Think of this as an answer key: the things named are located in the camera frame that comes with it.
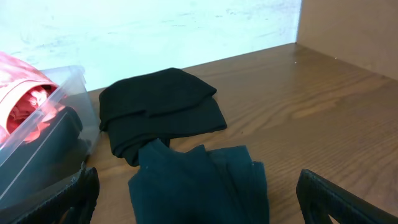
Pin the clear plastic storage bin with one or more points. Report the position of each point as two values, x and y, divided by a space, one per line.
71 92

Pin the pink garment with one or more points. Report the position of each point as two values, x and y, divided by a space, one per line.
24 89

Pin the dark teal folded garment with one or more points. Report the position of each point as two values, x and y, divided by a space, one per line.
198 186

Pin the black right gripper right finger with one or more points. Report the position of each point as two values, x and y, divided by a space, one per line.
322 201

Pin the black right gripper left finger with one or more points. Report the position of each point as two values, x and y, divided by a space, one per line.
71 200

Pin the black knit garment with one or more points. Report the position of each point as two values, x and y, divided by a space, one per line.
55 155

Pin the black folded cloth right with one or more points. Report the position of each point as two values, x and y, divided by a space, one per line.
163 105

